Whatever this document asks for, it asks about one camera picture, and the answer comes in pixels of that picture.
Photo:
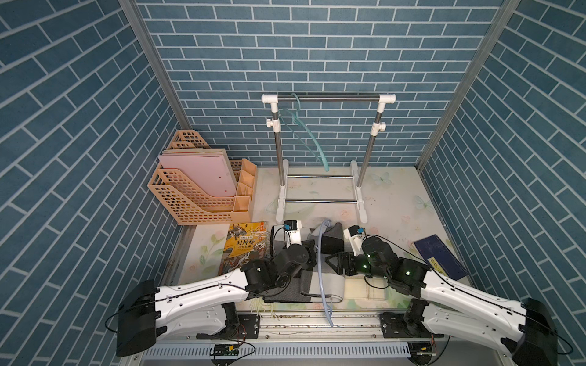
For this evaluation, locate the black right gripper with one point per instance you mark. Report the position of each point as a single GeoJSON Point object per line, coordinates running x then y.
{"type": "Point", "coordinates": [339, 258]}

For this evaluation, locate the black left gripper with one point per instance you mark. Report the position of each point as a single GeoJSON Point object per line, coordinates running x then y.
{"type": "Point", "coordinates": [310, 248]}

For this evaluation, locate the black white checkered scarf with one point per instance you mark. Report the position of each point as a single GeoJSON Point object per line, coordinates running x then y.
{"type": "Point", "coordinates": [322, 281]}

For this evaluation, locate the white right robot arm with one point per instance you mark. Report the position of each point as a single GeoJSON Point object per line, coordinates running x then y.
{"type": "Point", "coordinates": [439, 306]}

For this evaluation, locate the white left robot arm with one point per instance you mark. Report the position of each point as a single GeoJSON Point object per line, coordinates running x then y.
{"type": "Point", "coordinates": [149, 313]}

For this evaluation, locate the pastel plaid scarf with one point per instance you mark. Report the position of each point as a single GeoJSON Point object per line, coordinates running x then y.
{"type": "Point", "coordinates": [354, 293]}

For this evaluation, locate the green clothes hanger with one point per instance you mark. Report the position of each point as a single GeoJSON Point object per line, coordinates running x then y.
{"type": "Point", "coordinates": [310, 142]}

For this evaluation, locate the yellow comic book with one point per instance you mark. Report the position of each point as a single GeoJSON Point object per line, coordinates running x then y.
{"type": "Point", "coordinates": [244, 243]}

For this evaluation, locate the dark blue notebook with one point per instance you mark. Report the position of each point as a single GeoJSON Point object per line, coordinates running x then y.
{"type": "Point", "coordinates": [437, 254]}

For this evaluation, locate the pink pressure file folder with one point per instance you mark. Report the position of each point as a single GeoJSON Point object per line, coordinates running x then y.
{"type": "Point", "coordinates": [206, 172]}

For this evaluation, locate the orange plastic file organizer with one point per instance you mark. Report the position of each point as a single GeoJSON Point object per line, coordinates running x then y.
{"type": "Point", "coordinates": [189, 204]}

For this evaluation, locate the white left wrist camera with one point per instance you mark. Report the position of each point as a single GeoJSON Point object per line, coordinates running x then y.
{"type": "Point", "coordinates": [293, 232]}

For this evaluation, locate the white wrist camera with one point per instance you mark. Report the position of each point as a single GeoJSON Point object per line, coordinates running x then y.
{"type": "Point", "coordinates": [355, 235]}
{"type": "Point", "coordinates": [293, 232]}

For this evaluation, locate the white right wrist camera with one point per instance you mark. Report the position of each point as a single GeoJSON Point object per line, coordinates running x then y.
{"type": "Point", "coordinates": [355, 235]}

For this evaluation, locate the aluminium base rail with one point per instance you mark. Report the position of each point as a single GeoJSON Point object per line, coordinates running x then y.
{"type": "Point", "coordinates": [300, 336]}

